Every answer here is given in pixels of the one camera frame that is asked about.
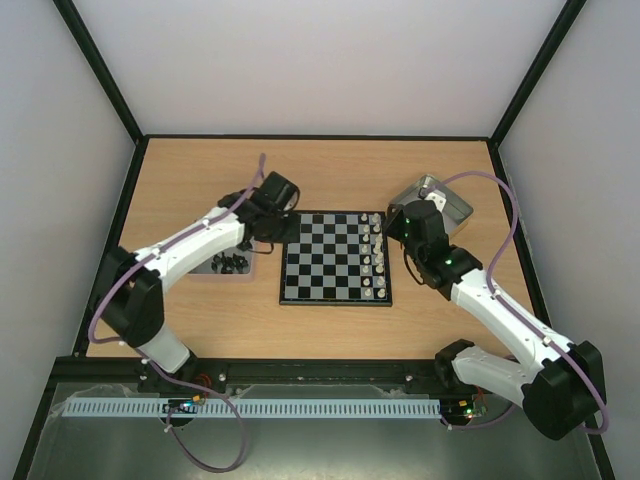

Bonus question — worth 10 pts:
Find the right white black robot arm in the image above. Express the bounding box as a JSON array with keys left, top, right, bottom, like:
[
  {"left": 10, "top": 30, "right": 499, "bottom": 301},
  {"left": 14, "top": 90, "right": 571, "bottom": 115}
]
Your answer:
[{"left": 383, "top": 199, "right": 606, "bottom": 440}]

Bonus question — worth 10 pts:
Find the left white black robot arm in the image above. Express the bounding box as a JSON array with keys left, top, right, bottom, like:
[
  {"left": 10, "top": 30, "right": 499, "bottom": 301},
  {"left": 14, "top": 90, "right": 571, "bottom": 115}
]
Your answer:
[{"left": 88, "top": 171, "right": 300, "bottom": 377}]

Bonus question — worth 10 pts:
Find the pink tin with black pieces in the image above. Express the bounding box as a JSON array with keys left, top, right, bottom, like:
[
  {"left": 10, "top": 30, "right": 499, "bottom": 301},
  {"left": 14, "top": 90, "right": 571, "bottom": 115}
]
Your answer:
[{"left": 188, "top": 240, "right": 257, "bottom": 282}]

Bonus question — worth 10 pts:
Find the black silver chess board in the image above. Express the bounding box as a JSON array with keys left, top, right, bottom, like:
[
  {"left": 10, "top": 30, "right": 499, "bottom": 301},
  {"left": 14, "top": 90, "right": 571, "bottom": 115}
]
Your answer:
[{"left": 279, "top": 210, "right": 393, "bottom": 307}]

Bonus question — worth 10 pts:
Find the gold silver empty tin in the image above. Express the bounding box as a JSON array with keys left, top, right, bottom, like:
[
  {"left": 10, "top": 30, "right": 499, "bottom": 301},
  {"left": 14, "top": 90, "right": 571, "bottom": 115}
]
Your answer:
[{"left": 385, "top": 174, "right": 474, "bottom": 238}]

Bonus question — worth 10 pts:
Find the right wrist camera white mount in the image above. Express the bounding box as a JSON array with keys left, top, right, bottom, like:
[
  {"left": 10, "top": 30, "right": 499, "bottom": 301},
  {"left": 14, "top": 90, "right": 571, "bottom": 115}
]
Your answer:
[{"left": 426, "top": 190, "right": 447, "bottom": 212}]

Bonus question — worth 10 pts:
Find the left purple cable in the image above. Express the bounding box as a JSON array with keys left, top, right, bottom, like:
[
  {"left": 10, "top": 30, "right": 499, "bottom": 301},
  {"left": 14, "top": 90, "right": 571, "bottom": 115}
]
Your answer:
[{"left": 88, "top": 153, "right": 250, "bottom": 470}]

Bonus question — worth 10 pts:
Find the black aluminium frame rail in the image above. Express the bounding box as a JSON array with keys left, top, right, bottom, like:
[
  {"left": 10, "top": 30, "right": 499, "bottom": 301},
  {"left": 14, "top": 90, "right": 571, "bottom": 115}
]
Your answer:
[{"left": 49, "top": 356, "right": 481, "bottom": 398}]

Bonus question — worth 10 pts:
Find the light blue slotted cable duct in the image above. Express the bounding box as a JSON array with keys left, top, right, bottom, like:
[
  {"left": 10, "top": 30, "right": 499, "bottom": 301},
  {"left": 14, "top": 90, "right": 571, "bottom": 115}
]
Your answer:
[{"left": 62, "top": 397, "right": 441, "bottom": 419}]

